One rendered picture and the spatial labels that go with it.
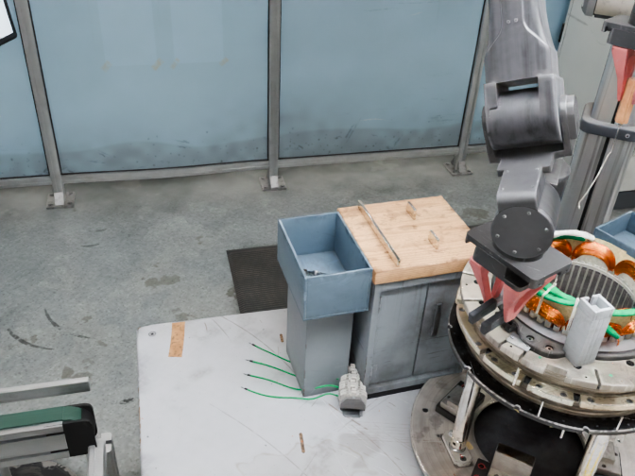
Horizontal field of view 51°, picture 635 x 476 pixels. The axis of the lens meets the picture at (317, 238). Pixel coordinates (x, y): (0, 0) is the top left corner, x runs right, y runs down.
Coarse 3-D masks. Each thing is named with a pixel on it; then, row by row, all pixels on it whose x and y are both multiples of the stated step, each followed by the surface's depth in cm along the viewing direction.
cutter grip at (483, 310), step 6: (492, 300) 79; (480, 306) 79; (486, 306) 79; (492, 306) 80; (474, 312) 78; (480, 312) 78; (486, 312) 79; (468, 318) 79; (474, 318) 78; (480, 318) 79
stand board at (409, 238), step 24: (360, 216) 114; (384, 216) 114; (408, 216) 115; (432, 216) 115; (456, 216) 115; (360, 240) 108; (408, 240) 109; (456, 240) 109; (384, 264) 103; (408, 264) 103; (432, 264) 104; (456, 264) 105
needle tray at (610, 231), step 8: (624, 216) 119; (632, 216) 120; (608, 224) 116; (616, 224) 118; (624, 224) 120; (632, 224) 120; (600, 232) 114; (608, 232) 118; (616, 232) 120; (624, 232) 121; (632, 232) 121; (608, 240) 113; (616, 240) 112; (624, 240) 119; (632, 240) 119; (624, 248) 111; (632, 248) 110; (632, 256) 110
